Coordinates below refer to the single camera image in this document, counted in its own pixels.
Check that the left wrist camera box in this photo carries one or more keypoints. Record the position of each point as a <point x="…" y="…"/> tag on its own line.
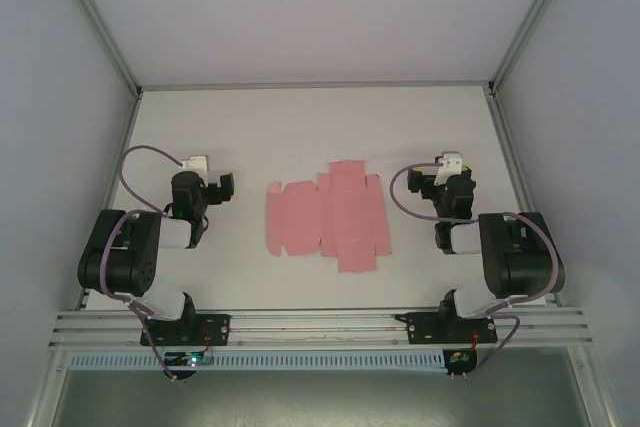
<point x="195" y="163"/>

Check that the aluminium frame post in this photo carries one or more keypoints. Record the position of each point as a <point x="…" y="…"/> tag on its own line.
<point x="532" y="22"/>
<point x="97" y="17"/>

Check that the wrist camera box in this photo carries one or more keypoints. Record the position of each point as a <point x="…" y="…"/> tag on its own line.
<point x="450" y="163"/>
<point x="195" y="163"/>

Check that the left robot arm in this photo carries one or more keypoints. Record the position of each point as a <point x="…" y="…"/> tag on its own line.
<point x="115" y="257"/>

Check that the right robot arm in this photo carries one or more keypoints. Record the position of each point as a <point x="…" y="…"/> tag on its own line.
<point x="520" y="267"/>

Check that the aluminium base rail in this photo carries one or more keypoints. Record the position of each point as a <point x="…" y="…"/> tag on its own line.
<point x="320" y="327"/>

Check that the aluminium table side rail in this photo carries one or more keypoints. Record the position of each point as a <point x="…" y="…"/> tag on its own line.
<point x="507" y="147"/>
<point x="129" y="122"/>

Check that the aluminium table edge rail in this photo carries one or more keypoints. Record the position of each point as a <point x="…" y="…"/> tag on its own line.
<point x="315" y="86"/>

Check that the small circuit board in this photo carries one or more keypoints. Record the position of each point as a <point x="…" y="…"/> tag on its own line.
<point x="457" y="359"/>
<point x="192" y="360"/>

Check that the pink paper box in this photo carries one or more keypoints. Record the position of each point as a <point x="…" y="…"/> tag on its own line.
<point x="350" y="212"/>

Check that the aluminium frame leg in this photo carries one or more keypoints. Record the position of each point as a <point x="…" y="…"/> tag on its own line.
<point x="47" y="392"/>
<point x="602" y="392"/>

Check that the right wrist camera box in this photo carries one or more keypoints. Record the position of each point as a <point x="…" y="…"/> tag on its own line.
<point x="450" y="163"/>

